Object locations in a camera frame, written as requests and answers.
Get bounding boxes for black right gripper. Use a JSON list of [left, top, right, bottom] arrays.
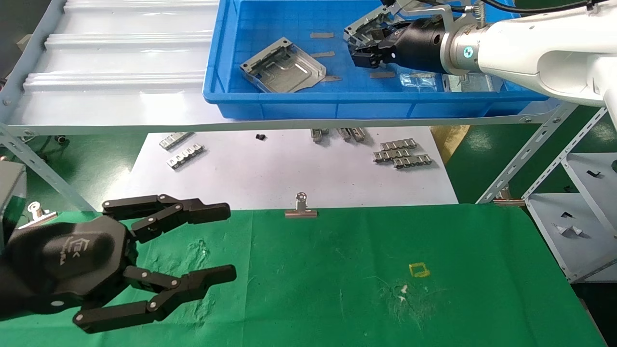
[[348, 17, 447, 74]]

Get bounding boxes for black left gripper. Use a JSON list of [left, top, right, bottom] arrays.
[[0, 194, 238, 334]]

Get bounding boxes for dark grey metal bracket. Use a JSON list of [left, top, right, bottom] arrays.
[[343, 5, 392, 48]]

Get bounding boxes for clear plastic film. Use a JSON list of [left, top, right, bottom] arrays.
[[399, 72, 442, 90]]

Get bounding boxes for white table sheet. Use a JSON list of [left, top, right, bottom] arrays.
[[120, 126, 459, 211]]

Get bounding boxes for silver binder clip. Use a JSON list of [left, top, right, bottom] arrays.
[[493, 188, 526, 208], [17, 201, 57, 229], [284, 192, 319, 218]]

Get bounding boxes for blue plastic bin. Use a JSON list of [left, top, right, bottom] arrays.
[[202, 0, 557, 120]]

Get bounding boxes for green table cloth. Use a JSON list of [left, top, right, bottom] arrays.
[[0, 203, 608, 347]]

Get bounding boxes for brown kraft paper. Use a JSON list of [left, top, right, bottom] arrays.
[[430, 125, 470, 164]]

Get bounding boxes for grey metal shelf rack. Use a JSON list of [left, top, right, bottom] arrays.
[[0, 0, 617, 213]]

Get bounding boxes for grey metal box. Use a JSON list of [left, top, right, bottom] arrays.
[[0, 161, 27, 241]]

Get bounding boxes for small white part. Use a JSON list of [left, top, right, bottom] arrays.
[[552, 223, 585, 238]]

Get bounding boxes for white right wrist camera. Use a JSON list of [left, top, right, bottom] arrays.
[[391, 0, 456, 25]]

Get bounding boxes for flat sheet metal bracket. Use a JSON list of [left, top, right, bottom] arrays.
[[240, 37, 327, 93]]

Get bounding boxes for box-shaped metal bracket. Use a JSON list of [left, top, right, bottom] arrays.
[[443, 72, 504, 92]]

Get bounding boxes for black camera cable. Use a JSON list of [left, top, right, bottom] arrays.
[[451, 0, 601, 15]]

